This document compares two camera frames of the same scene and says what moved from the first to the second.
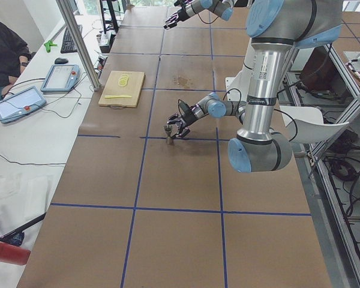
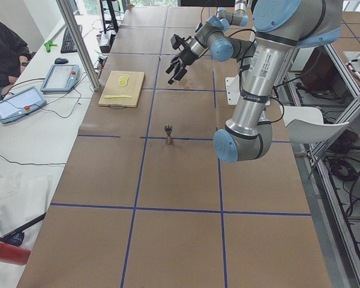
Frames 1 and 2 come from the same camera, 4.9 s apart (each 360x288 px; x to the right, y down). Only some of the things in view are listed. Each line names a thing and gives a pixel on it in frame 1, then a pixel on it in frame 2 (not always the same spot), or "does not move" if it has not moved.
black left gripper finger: x=185 y=131 -> x=179 y=76
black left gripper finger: x=174 y=119 -> x=173 y=62
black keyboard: x=68 y=44 does not move
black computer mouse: x=60 y=60 does not move
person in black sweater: x=8 y=54 does not move
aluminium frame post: x=81 y=42 does not move
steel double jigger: x=169 y=140 does not move
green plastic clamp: x=48 y=44 does not move
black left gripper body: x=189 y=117 -> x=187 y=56
